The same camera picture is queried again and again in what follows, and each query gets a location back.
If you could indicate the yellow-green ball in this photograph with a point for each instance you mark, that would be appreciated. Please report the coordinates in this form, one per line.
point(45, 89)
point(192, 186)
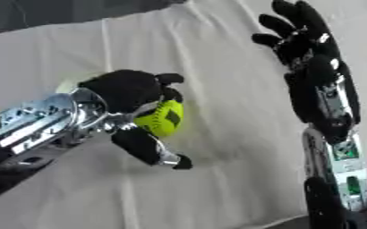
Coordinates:
point(163, 118)

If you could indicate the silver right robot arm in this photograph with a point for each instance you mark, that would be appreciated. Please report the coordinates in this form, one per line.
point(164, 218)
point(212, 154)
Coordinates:
point(340, 176)

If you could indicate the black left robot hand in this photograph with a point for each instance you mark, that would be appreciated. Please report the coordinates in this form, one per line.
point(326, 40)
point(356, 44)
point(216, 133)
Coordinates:
point(124, 89)

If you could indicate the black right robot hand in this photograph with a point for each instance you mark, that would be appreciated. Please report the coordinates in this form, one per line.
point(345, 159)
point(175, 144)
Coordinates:
point(317, 74)

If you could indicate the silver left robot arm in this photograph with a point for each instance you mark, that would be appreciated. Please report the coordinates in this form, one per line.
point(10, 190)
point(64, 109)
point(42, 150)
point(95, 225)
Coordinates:
point(30, 128)

